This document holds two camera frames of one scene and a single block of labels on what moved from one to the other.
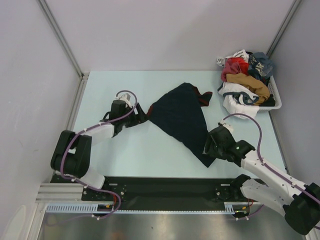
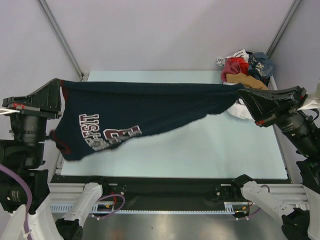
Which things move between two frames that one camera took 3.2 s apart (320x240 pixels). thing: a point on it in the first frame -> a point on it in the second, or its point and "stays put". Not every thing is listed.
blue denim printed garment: (260, 66) stays put
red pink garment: (232, 65) stays put
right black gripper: (210, 150) -> (261, 103)
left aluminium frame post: (61, 36) stays put
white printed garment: (242, 53) stays put
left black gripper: (140, 118) -> (47, 98)
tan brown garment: (257, 86) stays put
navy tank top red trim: (180, 113) -> (93, 115)
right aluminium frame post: (283, 28) stays put
